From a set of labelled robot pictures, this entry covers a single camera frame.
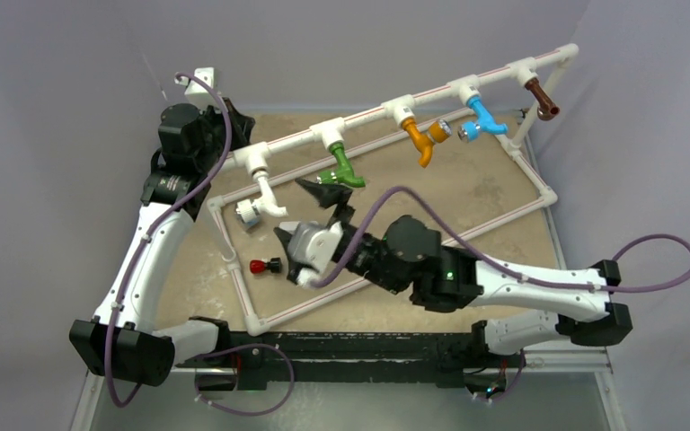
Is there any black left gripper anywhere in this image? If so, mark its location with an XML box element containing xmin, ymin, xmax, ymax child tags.
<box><xmin>195</xmin><ymin>99</ymin><xmax>255</xmax><ymax>172</ymax></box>

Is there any white faucet chrome knob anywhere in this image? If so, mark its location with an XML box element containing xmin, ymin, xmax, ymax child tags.
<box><xmin>234</xmin><ymin>169</ymin><xmax>288</xmax><ymax>229</ymax></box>

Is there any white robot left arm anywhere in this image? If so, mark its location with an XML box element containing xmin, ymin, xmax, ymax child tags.
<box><xmin>69</xmin><ymin>98</ymin><xmax>255</xmax><ymax>386</ymax></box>

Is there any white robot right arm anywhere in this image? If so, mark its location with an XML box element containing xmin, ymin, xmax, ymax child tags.
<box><xmin>274</xmin><ymin>180</ymin><xmax>633</xmax><ymax>365</ymax></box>

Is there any green faucet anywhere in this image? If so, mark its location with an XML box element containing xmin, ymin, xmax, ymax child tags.
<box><xmin>316</xmin><ymin>141</ymin><xmax>366</xmax><ymax>188</ymax></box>

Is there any orange faucet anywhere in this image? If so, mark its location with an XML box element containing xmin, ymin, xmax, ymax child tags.
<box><xmin>400</xmin><ymin>117</ymin><xmax>451</xmax><ymax>168</ymax></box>

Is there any blue faucet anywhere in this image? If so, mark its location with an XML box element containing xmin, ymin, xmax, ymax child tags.
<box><xmin>457</xmin><ymin>95</ymin><xmax>508</xmax><ymax>142</ymax></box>

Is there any brown faucet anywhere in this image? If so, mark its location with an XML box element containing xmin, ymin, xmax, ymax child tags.
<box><xmin>524</xmin><ymin>77</ymin><xmax>561</xmax><ymax>121</ymax></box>

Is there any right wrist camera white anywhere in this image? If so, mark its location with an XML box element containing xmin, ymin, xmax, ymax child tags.
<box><xmin>279</xmin><ymin>222</ymin><xmax>343</xmax><ymax>289</ymax></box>

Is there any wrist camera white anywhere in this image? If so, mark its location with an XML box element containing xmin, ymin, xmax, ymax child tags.
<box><xmin>279</xmin><ymin>222</ymin><xmax>343</xmax><ymax>289</ymax></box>
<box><xmin>174</xmin><ymin>66</ymin><xmax>217</xmax><ymax>110</ymax></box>

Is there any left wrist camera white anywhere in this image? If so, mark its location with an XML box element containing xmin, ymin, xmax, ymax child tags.
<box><xmin>174</xmin><ymin>66</ymin><xmax>217</xmax><ymax>110</ymax></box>

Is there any red black faucet handle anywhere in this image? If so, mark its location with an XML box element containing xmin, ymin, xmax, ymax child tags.
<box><xmin>249</xmin><ymin>257</ymin><xmax>283</xmax><ymax>275</ymax></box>

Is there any white PVC pipe frame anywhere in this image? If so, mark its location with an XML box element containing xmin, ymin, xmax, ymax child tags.
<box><xmin>207</xmin><ymin>42</ymin><xmax>580</xmax><ymax>338</ymax></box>

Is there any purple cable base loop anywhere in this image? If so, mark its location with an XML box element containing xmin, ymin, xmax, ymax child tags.
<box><xmin>194</xmin><ymin>343</ymin><xmax>296</xmax><ymax>418</ymax></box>

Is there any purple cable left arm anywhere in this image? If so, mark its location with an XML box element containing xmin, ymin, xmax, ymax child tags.
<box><xmin>104</xmin><ymin>72</ymin><xmax>233</xmax><ymax>409</ymax></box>

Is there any aluminium table frame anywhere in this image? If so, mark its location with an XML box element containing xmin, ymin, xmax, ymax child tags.
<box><xmin>71</xmin><ymin>330</ymin><xmax>626</xmax><ymax>431</ymax></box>

